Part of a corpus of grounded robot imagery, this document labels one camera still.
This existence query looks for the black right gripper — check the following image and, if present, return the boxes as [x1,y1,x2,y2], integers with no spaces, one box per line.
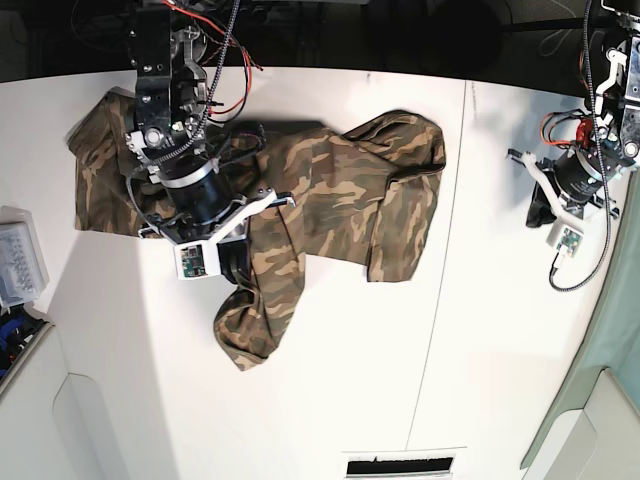
[137,164,296,290]

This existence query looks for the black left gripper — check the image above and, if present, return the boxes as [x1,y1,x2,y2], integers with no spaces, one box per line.
[525,147,604,228]

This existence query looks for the camouflage t-shirt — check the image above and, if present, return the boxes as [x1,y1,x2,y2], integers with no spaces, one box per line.
[67,90,446,371]

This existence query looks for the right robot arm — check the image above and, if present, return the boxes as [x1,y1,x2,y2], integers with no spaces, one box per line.
[125,1,293,286]

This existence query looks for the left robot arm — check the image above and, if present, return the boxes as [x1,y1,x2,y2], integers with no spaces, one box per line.
[526,1,639,229]

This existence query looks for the clear plastic parts box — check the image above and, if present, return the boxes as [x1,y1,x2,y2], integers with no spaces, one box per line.
[1,205,49,309]

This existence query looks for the blue items in bin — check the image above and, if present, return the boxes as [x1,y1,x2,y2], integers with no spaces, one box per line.
[0,305,45,380]

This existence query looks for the white slotted vent plate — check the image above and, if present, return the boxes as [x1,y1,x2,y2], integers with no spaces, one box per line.
[340,447,468,479]

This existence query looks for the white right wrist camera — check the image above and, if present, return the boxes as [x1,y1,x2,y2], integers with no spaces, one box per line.
[173,240,221,280]

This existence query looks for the braided camera cable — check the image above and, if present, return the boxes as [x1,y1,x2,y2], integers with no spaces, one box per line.
[549,0,616,293]

